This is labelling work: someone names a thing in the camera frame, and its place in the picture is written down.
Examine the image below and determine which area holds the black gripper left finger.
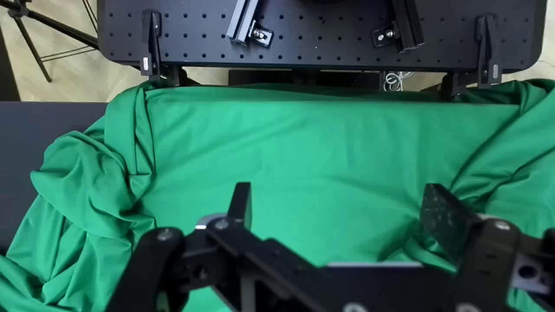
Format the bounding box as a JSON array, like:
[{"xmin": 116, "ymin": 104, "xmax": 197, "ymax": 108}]
[{"xmin": 105, "ymin": 181, "xmax": 348, "ymax": 312}]

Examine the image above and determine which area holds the green cloth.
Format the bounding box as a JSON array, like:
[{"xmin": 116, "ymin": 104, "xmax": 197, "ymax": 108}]
[{"xmin": 0, "ymin": 77, "xmax": 555, "ymax": 312}]

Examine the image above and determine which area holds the black extrusion bar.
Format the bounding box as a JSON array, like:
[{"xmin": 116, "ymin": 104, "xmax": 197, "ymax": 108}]
[{"xmin": 371, "ymin": 0, "xmax": 426, "ymax": 52}]

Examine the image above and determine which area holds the black camera tripod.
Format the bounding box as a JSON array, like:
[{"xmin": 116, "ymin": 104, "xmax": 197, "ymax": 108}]
[{"xmin": 0, "ymin": 0, "xmax": 100, "ymax": 83}]

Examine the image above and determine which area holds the black clamp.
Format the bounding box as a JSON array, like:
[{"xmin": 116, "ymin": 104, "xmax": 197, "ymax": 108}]
[
  {"xmin": 138, "ymin": 9, "xmax": 182, "ymax": 89},
  {"xmin": 438, "ymin": 14, "xmax": 502, "ymax": 101}
]

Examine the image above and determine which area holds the black perforated mounting board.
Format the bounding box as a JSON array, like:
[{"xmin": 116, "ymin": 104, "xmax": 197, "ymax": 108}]
[{"xmin": 95, "ymin": 0, "xmax": 548, "ymax": 75}]

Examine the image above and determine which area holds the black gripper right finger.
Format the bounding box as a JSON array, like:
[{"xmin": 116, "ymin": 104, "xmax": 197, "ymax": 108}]
[{"xmin": 417, "ymin": 182, "xmax": 555, "ymax": 312}]

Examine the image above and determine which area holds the white coiled cable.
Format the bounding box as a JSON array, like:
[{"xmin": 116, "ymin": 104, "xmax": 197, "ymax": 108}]
[{"xmin": 379, "ymin": 70, "xmax": 407, "ymax": 94}]

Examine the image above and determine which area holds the silver aluminium extrusion bar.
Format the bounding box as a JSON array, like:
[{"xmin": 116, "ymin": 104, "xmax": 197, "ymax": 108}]
[{"xmin": 225, "ymin": 0, "xmax": 275, "ymax": 49}]

